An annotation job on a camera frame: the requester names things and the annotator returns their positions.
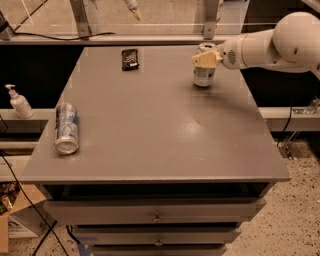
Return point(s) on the blue silver lying can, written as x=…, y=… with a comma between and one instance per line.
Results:
x=66, y=131

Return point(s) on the metal bracket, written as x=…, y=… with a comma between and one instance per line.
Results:
x=211, y=12
x=79, y=12

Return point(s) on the grey drawer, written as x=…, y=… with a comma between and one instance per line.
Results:
x=157, y=235
x=165, y=250
x=153, y=211

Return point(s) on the green 7up can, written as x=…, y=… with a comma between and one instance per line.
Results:
x=203, y=77

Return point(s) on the white pump bottle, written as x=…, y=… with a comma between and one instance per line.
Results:
x=19, y=103

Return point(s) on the grey drawer cabinet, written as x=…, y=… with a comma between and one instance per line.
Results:
x=150, y=134

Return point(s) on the middle grey drawer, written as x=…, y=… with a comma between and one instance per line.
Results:
x=157, y=235

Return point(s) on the black snack packet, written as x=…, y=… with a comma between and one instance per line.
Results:
x=130, y=59

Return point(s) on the cream hanging tool tip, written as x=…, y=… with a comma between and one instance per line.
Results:
x=133, y=7

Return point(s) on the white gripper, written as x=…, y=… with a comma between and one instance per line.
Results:
x=230, y=55

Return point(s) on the left metal bracket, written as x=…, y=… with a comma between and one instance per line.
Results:
x=79, y=12

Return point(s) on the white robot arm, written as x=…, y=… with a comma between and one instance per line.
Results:
x=292, y=46

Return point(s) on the bottom grey drawer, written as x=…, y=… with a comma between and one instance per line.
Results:
x=165, y=250

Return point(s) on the cardboard box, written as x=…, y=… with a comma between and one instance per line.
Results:
x=26, y=219

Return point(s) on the right metal bracket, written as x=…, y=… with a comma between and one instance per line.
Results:
x=211, y=12

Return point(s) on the top grey drawer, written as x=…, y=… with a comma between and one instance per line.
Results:
x=153, y=211

